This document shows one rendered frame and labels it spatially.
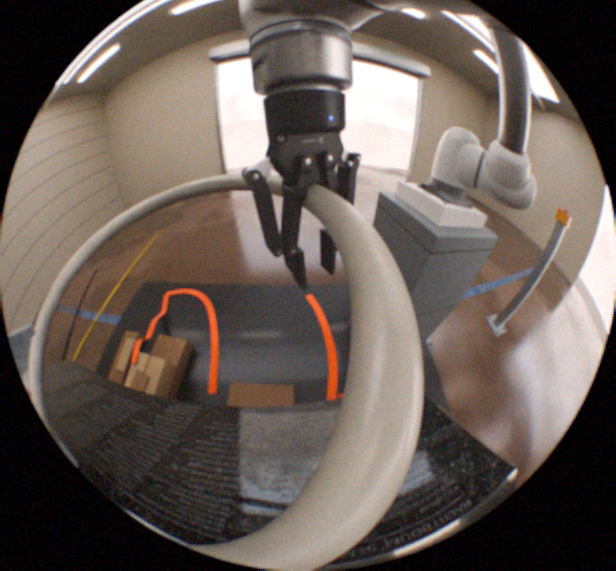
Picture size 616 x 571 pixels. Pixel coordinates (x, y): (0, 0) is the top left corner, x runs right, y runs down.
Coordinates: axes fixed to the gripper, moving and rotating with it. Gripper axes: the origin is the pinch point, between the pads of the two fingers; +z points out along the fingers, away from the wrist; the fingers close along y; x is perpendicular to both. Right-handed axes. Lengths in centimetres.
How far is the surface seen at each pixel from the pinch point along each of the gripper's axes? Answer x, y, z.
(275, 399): 0, 22, 69
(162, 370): -33, 70, 60
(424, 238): 0.8, -39.9, 11.4
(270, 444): 16.3, 19.0, 14.5
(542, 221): 169, -629, 67
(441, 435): 31.4, -1.0, 11.7
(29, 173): -353, 392, -183
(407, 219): -8.8, -44.7, 10.8
